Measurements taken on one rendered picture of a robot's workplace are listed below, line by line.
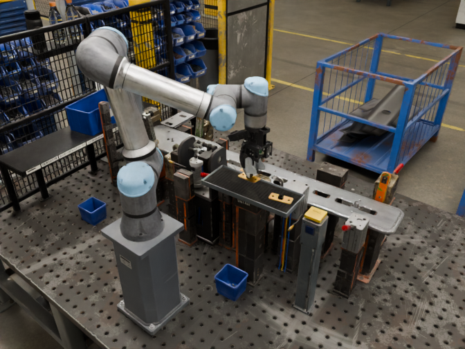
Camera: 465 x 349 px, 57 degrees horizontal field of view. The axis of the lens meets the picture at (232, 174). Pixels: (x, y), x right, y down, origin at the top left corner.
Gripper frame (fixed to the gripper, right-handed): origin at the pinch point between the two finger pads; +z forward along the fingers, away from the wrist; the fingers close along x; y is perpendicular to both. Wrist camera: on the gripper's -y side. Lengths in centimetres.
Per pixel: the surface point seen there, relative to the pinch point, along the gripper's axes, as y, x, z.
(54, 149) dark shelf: -104, -29, 21
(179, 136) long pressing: -76, 27, 24
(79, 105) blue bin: -121, -4, 10
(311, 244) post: 27.6, 3.1, 18.4
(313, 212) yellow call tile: 24.9, 6.1, 7.5
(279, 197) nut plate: 11.9, 3.1, 6.6
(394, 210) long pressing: 36, 48, 23
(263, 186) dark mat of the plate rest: 2.3, 5.4, 7.5
